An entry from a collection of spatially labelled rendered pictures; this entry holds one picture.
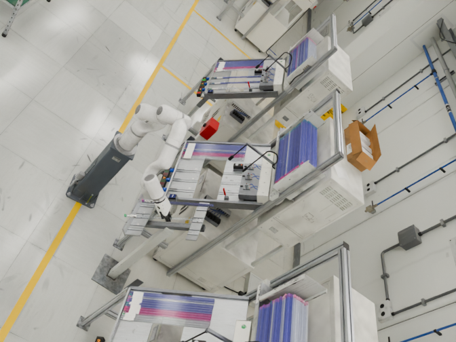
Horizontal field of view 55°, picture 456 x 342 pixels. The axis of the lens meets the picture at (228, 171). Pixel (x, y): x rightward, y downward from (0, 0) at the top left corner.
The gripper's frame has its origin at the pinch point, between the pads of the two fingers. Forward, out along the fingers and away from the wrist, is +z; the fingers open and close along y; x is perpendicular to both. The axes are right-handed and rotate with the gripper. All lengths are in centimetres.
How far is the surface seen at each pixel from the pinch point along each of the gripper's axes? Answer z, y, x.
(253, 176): 23, 64, -38
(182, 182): 19, 60, 16
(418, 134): 112, 230, -165
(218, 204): 28, 42, -15
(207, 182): 48, 95, 14
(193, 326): 31, -54, -22
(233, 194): 28, 52, -23
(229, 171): 25, 77, -16
